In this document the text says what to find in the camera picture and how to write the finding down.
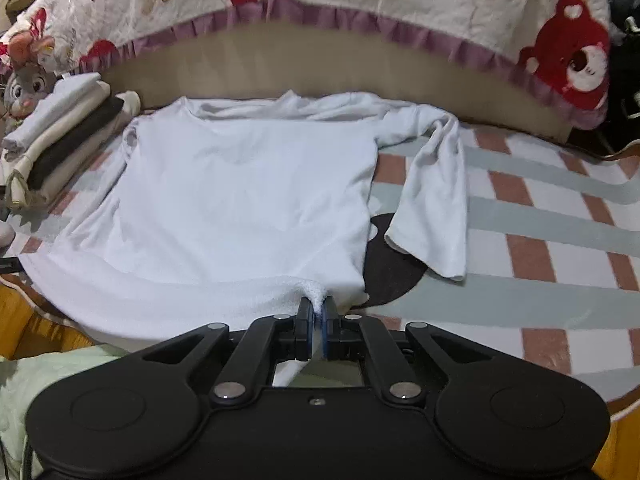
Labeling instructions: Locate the light blue folded garment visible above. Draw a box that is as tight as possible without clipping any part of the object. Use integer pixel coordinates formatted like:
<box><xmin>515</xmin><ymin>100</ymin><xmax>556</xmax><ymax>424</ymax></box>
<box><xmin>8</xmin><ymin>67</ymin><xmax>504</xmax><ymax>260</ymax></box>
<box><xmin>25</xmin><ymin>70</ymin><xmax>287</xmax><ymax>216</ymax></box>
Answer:
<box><xmin>0</xmin><ymin>72</ymin><xmax>103</xmax><ymax>153</ymax></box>

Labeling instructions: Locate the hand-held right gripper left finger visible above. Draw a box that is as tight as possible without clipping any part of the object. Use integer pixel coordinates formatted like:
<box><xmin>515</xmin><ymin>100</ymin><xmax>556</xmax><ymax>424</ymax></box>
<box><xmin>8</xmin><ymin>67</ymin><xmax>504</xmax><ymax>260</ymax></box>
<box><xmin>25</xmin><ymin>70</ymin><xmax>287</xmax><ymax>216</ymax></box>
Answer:
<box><xmin>130</xmin><ymin>296</ymin><xmax>317</xmax><ymax>407</ymax></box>

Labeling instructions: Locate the grey plush rabbit toy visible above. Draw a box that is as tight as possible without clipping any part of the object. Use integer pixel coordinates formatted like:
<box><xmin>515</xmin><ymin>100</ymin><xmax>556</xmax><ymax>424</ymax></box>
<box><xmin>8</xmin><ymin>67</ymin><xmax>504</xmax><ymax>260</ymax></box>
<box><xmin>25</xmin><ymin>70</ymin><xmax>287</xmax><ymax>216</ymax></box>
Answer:
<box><xmin>0</xmin><ymin>25</ymin><xmax>63</xmax><ymax>121</ymax></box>

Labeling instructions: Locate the dark cloth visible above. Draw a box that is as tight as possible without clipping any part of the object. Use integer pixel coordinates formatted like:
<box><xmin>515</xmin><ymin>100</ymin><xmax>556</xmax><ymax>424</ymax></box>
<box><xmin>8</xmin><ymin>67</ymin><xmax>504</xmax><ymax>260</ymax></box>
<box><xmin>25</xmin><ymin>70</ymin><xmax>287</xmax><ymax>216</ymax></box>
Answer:
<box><xmin>602</xmin><ymin>0</ymin><xmax>640</xmax><ymax>158</ymax></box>

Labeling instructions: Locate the beige bed frame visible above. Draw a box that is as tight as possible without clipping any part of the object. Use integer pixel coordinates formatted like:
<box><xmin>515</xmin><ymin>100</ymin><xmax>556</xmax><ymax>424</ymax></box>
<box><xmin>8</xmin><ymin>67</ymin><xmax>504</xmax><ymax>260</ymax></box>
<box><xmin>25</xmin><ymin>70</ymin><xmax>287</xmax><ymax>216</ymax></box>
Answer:
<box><xmin>100</xmin><ymin>22</ymin><xmax>608</xmax><ymax>156</ymax></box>

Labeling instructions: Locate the light green cloth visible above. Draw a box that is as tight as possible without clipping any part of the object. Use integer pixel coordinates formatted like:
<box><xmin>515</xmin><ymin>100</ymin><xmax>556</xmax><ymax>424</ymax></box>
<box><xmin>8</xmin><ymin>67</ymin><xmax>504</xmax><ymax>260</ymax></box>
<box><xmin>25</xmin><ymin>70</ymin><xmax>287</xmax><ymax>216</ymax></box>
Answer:
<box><xmin>0</xmin><ymin>344</ymin><xmax>133</xmax><ymax>480</ymax></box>

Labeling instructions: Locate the yellow bamboo mat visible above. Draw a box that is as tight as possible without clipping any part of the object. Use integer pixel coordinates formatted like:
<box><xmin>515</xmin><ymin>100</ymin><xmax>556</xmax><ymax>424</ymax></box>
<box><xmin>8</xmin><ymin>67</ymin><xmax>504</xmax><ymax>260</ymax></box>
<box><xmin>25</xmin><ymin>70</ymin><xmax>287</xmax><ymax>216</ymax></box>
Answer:
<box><xmin>0</xmin><ymin>277</ymin><xmax>640</xmax><ymax>480</ymax></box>

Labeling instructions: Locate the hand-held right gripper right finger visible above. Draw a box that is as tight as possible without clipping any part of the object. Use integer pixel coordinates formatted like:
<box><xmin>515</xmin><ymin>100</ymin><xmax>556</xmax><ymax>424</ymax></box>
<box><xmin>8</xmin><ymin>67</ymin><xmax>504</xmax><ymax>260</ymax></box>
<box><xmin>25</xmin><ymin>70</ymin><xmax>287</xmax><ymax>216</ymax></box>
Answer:
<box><xmin>319</xmin><ymin>297</ymin><xmax>506</xmax><ymax>407</ymax></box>

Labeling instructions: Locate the white long-sleeve shirt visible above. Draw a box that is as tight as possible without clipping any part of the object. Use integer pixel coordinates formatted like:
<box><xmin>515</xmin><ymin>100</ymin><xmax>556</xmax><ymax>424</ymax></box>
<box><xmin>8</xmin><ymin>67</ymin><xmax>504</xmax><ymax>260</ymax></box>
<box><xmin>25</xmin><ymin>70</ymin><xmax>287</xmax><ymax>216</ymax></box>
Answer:
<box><xmin>17</xmin><ymin>89</ymin><xmax>468</xmax><ymax>388</ymax></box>

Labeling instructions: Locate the dark grey folded garment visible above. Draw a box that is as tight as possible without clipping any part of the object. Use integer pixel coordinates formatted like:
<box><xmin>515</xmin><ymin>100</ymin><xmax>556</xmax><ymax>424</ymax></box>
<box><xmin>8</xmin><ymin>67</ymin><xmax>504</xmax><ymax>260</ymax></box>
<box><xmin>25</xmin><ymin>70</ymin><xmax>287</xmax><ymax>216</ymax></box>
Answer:
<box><xmin>27</xmin><ymin>95</ymin><xmax>126</xmax><ymax>188</ymax></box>

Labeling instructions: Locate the checked cartoon floor mat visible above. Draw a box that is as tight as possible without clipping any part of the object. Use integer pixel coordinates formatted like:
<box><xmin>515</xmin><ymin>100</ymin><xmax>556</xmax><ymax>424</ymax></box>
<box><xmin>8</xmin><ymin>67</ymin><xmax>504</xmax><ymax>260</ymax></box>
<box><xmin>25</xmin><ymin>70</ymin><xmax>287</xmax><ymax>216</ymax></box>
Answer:
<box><xmin>0</xmin><ymin>120</ymin><xmax>640</xmax><ymax>411</ymax></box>

